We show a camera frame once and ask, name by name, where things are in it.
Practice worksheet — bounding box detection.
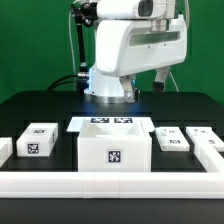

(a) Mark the white cabinet body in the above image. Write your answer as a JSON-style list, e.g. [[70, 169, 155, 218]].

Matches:
[[77, 118, 155, 172]]

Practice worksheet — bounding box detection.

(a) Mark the white U-shaped fence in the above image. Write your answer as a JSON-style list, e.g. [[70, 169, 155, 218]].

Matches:
[[0, 145, 224, 199]]

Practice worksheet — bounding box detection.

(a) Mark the white marker base sheet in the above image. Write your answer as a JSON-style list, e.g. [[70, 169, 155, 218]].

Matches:
[[67, 117, 155, 132]]

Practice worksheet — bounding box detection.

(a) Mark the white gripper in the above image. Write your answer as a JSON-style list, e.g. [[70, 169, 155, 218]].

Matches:
[[95, 15, 187, 103]]

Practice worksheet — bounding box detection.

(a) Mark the white cabinet top box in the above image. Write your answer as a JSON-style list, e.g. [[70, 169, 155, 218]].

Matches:
[[16, 123, 58, 157]]

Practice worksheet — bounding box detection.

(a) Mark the white thin cable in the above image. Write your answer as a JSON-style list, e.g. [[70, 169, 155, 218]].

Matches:
[[67, 9, 78, 91]]

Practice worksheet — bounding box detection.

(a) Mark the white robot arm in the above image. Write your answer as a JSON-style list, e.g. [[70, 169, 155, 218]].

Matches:
[[85, 0, 188, 103]]

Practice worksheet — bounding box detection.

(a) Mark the black cable bundle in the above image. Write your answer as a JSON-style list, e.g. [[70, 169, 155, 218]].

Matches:
[[46, 73, 88, 92]]

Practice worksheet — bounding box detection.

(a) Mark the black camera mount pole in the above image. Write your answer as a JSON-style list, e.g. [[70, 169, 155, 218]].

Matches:
[[71, 2, 98, 72]]

